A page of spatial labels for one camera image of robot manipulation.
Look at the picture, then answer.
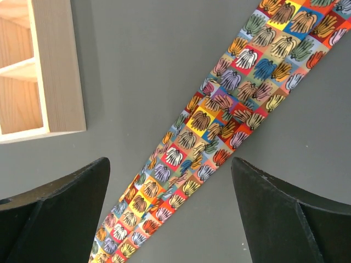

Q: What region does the colourful banana print tie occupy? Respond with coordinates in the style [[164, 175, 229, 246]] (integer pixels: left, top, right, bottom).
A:
[[89, 1, 350, 262]]

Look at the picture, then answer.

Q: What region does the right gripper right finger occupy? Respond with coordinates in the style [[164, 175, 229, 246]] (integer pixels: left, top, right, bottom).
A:
[[231, 157, 350, 262]]

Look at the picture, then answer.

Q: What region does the wooden eight-compartment box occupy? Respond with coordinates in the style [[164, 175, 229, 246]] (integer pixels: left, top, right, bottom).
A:
[[1, 1, 87, 144]]

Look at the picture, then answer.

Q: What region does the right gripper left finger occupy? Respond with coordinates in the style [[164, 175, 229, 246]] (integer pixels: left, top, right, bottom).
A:
[[1, 157, 110, 262]]

